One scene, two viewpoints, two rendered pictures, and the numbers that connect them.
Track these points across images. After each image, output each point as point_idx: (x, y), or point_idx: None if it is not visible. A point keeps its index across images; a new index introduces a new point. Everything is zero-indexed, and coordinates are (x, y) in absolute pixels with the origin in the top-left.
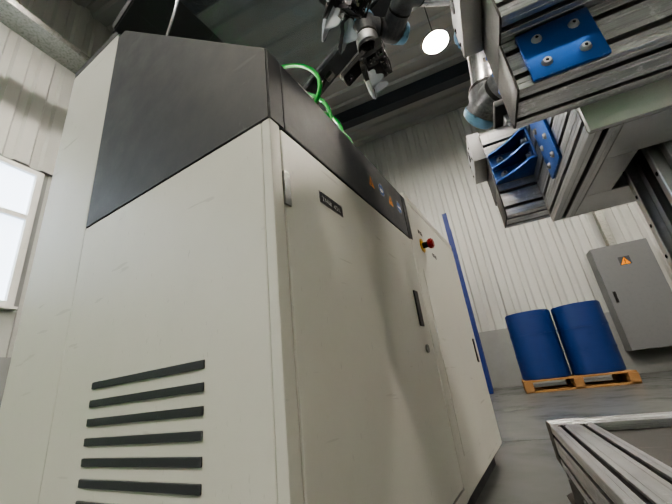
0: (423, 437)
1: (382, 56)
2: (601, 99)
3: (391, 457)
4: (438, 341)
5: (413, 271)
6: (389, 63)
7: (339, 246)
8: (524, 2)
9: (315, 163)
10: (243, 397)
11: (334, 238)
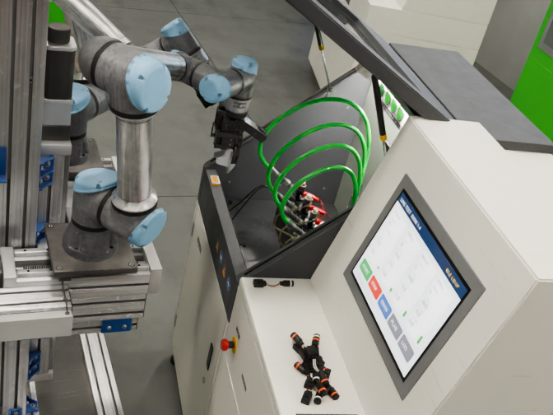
0: (190, 384)
1: (211, 135)
2: None
3: (184, 352)
4: (211, 406)
5: (217, 337)
6: (216, 136)
7: (196, 264)
8: None
9: (201, 221)
10: None
11: (196, 259)
